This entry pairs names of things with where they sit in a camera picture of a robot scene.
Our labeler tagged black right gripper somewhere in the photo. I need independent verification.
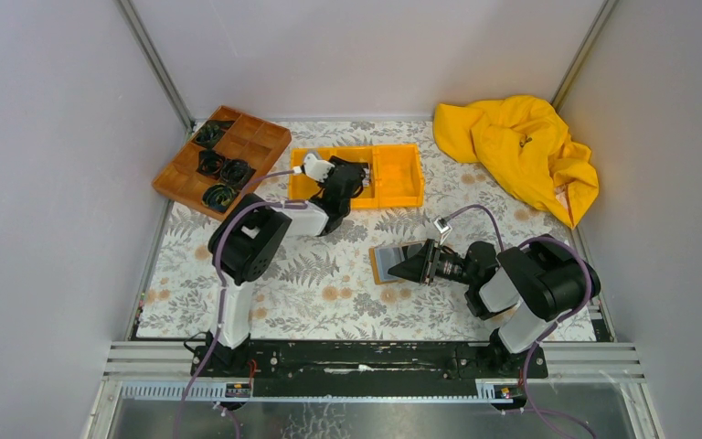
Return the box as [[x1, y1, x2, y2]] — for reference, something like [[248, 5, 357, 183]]
[[388, 238, 477, 286]]

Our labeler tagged yellow bin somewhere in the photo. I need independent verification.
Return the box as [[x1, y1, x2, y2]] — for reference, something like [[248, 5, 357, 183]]
[[288, 149, 336, 210], [330, 146, 378, 209], [372, 144, 424, 209]]

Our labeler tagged aluminium frame rail front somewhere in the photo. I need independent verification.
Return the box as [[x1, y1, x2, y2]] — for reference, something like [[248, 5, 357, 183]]
[[104, 341, 648, 404]]

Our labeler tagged yellow middle bin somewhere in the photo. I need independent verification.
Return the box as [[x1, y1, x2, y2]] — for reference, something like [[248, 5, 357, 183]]
[[330, 146, 378, 209]]

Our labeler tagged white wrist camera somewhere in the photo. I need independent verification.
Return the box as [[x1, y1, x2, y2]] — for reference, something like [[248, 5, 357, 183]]
[[433, 217, 452, 246], [300, 150, 335, 183]]

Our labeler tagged black coiled strap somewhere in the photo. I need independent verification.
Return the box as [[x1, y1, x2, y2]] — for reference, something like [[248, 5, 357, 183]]
[[192, 119, 235, 150], [196, 149, 226, 178], [220, 158, 257, 187], [201, 184, 240, 214]]

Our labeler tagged yellow leather card holder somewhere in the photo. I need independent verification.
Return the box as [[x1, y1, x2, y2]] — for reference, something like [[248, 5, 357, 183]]
[[369, 241, 425, 284]]

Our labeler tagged black coiled strap top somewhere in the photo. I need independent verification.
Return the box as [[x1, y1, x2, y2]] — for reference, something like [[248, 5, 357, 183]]
[[192, 119, 235, 150]]

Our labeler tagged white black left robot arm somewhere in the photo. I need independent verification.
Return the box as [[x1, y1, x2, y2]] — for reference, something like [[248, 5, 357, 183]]
[[208, 151, 369, 376]]

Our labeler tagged floral patterned table mat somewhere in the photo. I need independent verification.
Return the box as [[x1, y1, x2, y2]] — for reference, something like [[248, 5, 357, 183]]
[[134, 122, 570, 340]]

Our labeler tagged black coiled strap middle right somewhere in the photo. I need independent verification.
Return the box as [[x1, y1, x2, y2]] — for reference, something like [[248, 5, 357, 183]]
[[220, 158, 257, 187]]

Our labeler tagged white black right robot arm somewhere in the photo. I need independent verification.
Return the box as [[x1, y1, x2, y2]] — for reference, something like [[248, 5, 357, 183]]
[[385, 235, 601, 377]]

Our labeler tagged dark card in holder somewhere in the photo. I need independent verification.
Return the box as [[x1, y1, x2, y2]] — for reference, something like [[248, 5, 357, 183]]
[[373, 243, 421, 273]]

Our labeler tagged yellow crumpled cloth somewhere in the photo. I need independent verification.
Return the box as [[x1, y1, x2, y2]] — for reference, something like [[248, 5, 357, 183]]
[[432, 95, 600, 229]]

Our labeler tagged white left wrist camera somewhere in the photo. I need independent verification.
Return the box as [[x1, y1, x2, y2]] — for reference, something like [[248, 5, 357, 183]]
[[300, 150, 335, 183]]

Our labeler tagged yellow left bin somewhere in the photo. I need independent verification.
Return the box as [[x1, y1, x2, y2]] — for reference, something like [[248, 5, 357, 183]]
[[288, 149, 336, 210]]

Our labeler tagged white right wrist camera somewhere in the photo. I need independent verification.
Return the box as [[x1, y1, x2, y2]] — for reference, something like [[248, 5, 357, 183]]
[[433, 217, 452, 246]]

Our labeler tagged orange compartment tray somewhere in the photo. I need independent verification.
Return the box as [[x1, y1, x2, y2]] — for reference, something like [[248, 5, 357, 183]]
[[152, 106, 292, 220]]

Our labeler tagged black coiled strap bottom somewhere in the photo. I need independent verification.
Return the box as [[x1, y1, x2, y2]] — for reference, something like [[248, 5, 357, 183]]
[[201, 184, 240, 214]]

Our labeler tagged black coiled strap middle left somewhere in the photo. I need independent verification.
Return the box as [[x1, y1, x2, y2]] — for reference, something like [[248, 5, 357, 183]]
[[196, 149, 226, 178]]

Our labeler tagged yellow right bin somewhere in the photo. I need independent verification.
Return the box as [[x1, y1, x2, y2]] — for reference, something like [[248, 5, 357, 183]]
[[372, 144, 424, 209]]

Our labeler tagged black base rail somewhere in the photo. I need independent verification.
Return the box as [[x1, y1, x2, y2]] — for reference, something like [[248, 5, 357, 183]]
[[185, 335, 548, 398]]

